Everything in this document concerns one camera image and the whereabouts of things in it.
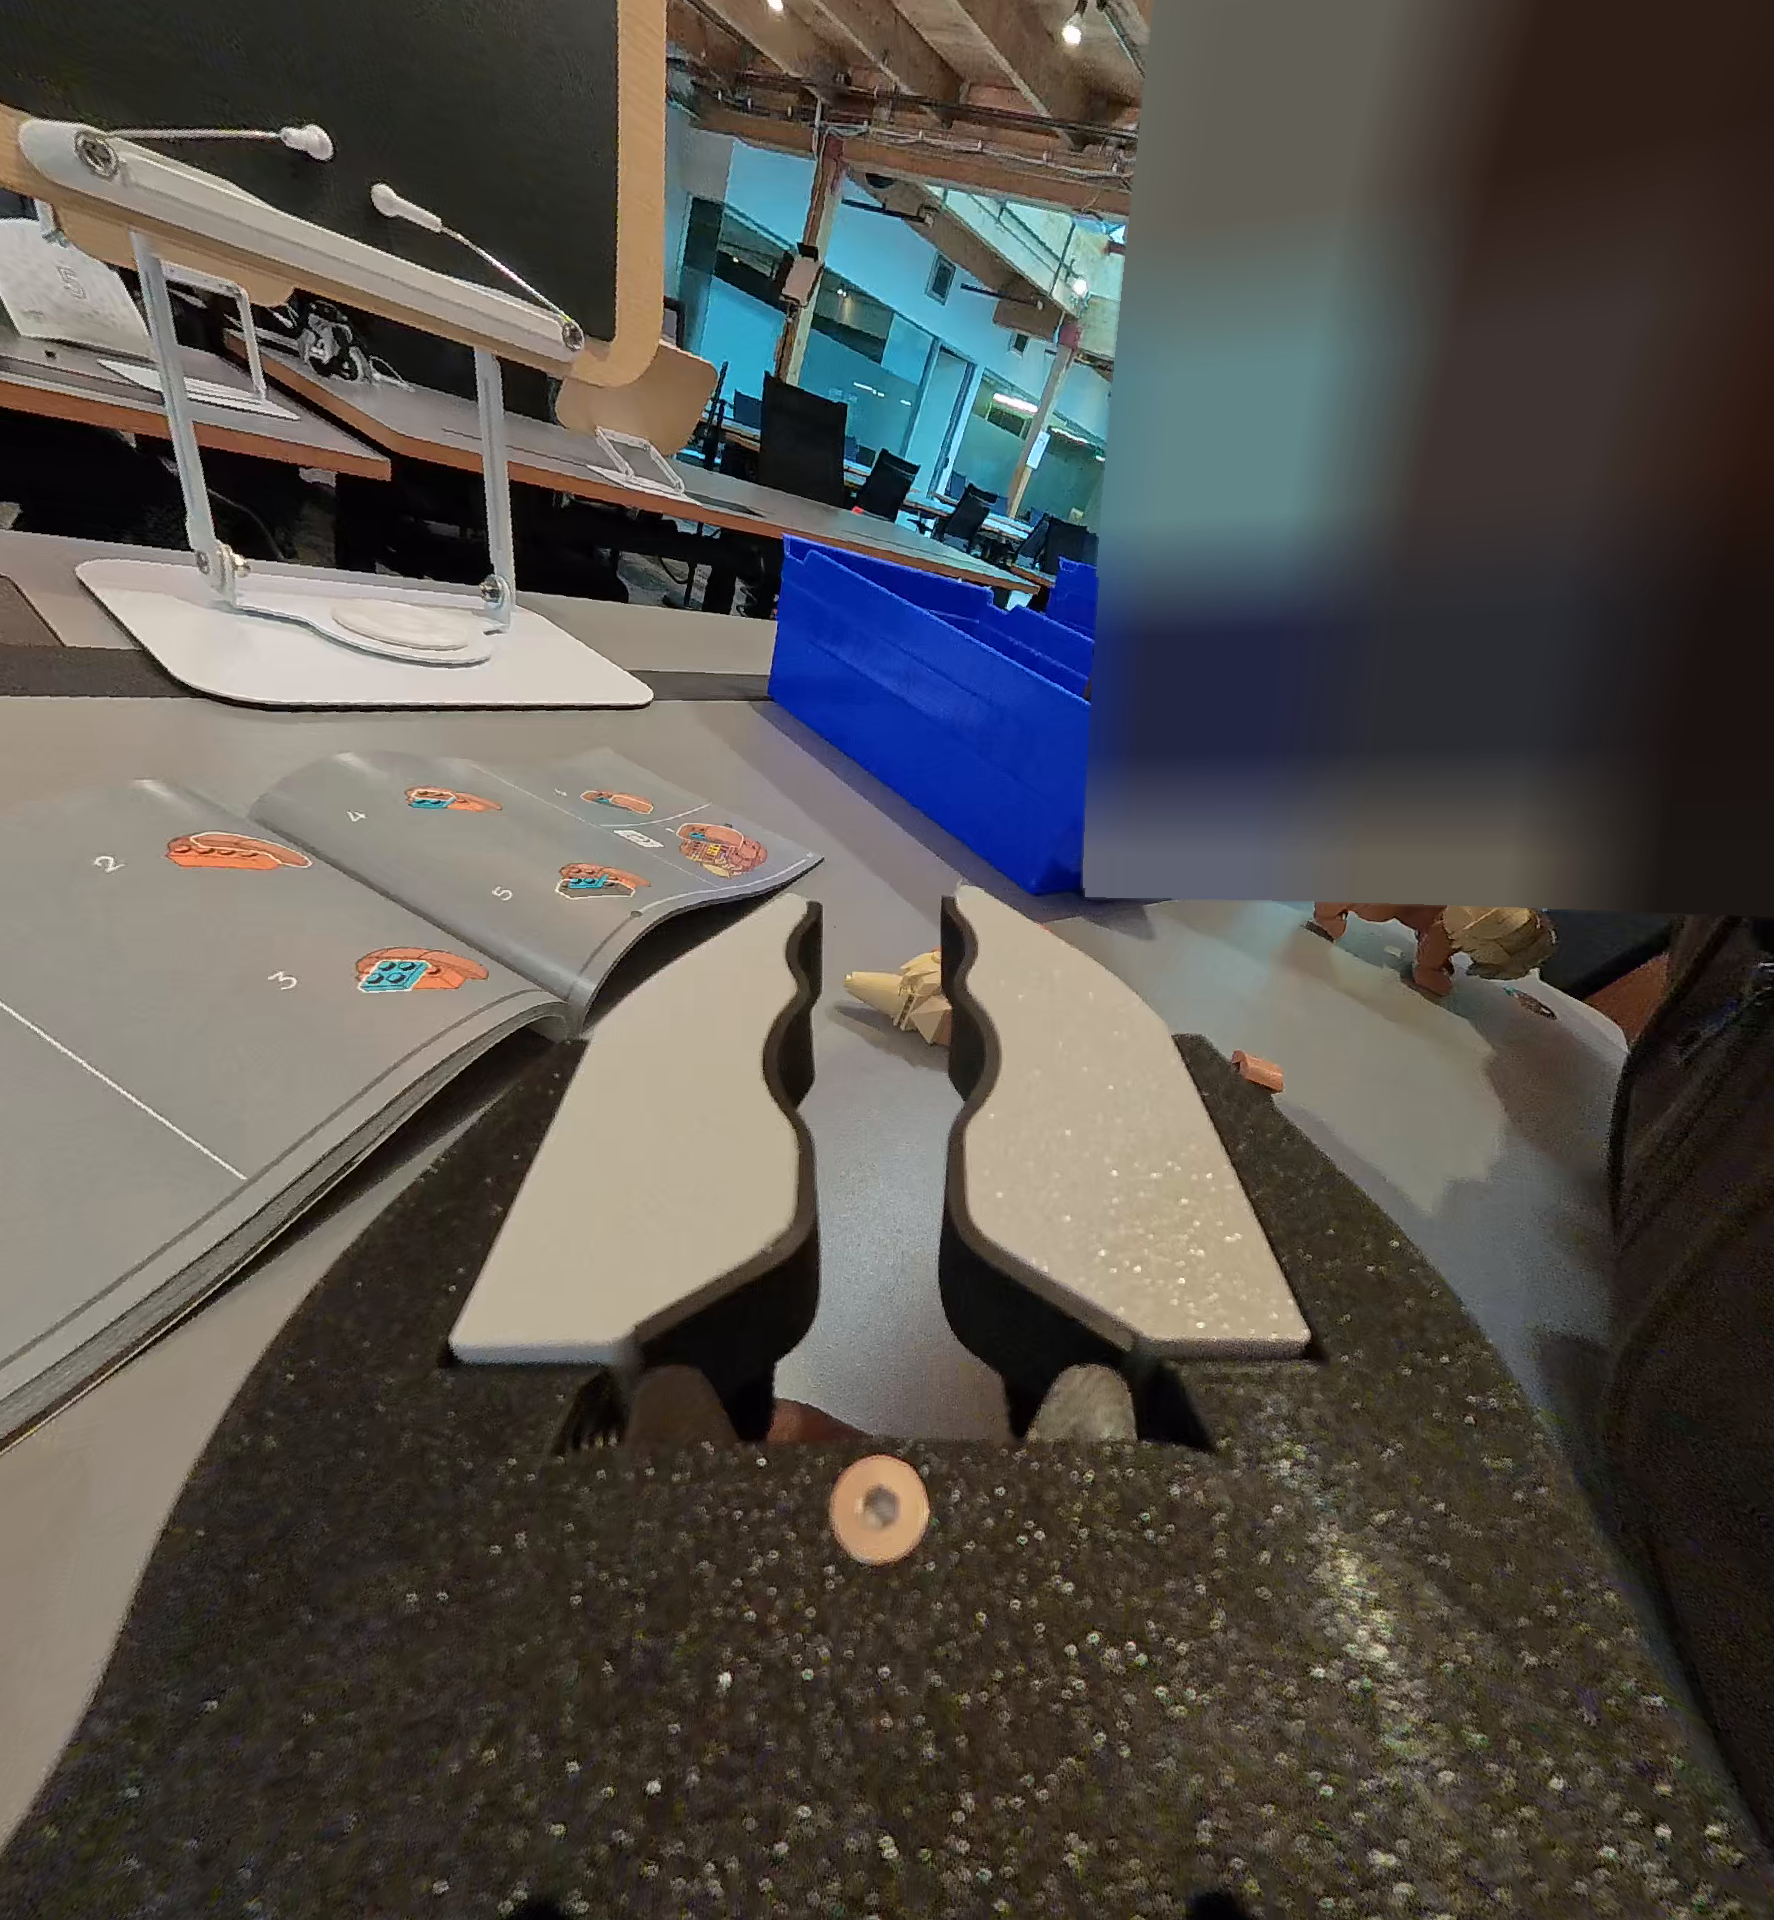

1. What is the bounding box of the row of black office chairs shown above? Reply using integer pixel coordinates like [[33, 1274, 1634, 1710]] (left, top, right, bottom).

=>
[[729, 374, 1101, 579]]

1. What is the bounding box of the wood-rimmed black panel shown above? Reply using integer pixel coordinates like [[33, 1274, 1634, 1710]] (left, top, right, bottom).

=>
[[0, 0, 668, 395]]

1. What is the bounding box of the wooden pillar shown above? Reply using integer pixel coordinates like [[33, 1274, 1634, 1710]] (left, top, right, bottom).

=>
[[774, 126, 847, 385]]

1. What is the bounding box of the person's dark clothing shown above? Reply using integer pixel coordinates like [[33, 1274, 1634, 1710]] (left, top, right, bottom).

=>
[[1605, 911, 1774, 1920]]

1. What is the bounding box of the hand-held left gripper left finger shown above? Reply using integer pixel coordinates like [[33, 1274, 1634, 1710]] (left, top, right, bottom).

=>
[[446, 894, 827, 1445]]

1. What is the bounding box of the white metal stand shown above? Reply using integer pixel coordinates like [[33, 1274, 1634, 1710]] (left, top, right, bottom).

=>
[[17, 117, 656, 710]]

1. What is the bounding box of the brown-edged background desk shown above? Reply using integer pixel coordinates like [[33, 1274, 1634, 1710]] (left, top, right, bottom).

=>
[[0, 322, 394, 482]]

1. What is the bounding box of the grey instruction booklet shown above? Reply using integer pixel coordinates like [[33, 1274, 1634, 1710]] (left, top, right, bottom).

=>
[[0, 750, 827, 1495]]

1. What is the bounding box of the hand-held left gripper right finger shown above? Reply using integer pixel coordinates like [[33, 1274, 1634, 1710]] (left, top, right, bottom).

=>
[[937, 883, 1315, 1445]]

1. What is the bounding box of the brown tan brick-built figure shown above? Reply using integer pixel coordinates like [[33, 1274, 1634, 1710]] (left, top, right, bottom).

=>
[[1311, 899, 1560, 1000]]

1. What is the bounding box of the brown tan brick-built head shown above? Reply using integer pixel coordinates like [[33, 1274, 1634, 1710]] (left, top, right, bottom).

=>
[[844, 949, 967, 1047]]

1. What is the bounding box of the white paper sheet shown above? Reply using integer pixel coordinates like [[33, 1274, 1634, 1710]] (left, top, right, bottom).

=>
[[0, 211, 158, 341]]

